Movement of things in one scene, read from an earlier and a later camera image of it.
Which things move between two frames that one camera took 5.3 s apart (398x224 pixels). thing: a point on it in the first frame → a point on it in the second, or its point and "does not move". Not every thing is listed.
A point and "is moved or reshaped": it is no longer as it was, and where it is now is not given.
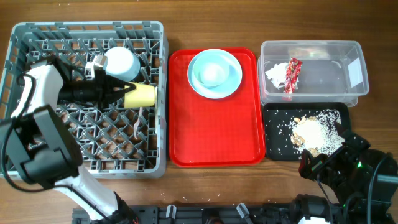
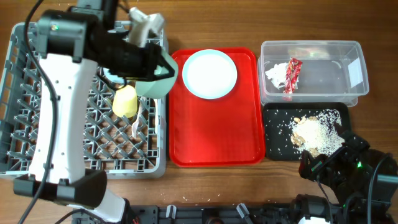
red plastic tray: (227, 131) does not move
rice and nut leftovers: (319, 134) does not move
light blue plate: (214, 73) is moved or reshaped
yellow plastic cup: (142, 96) → (125, 102)
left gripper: (106, 84) → (153, 56)
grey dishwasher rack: (112, 140) does not move
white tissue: (278, 74) does not move
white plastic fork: (135, 127) does not move
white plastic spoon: (156, 110) does not move
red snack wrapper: (294, 67) does not move
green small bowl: (213, 73) → (160, 88)
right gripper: (345, 150) does not move
